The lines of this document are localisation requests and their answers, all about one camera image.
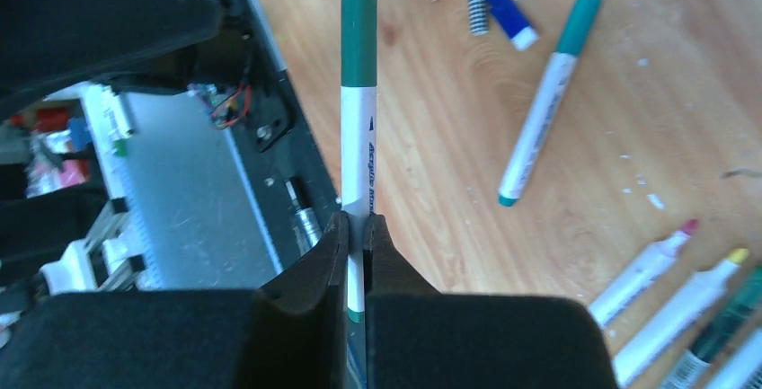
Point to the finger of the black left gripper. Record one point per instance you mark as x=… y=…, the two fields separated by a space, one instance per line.
x=48 y=45

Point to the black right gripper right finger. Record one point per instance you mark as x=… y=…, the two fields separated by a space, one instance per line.
x=418 y=337

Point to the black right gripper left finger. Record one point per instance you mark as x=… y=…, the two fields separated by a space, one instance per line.
x=289 y=333

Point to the yellow capped white marker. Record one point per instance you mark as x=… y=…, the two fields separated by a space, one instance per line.
x=702 y=290

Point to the pink capped white marker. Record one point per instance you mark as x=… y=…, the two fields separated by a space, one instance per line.
x=654 y=260

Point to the dark green capped marker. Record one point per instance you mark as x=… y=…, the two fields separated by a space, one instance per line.
x=358 y=116

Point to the blue pen cap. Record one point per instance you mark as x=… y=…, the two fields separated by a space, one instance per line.
x=514 y=23

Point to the clear green gel pen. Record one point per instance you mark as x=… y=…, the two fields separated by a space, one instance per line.
x=713 y=338

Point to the houndstooth pen cap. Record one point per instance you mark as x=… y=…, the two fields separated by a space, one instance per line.
x=477 y=17

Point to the black capped white marker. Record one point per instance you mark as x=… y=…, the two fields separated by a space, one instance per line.
x=742 y=365

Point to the teal capped white marker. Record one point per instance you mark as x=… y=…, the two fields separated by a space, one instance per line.
x=549 y=94

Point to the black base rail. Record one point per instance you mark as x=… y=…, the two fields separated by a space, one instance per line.
x=275 y=149

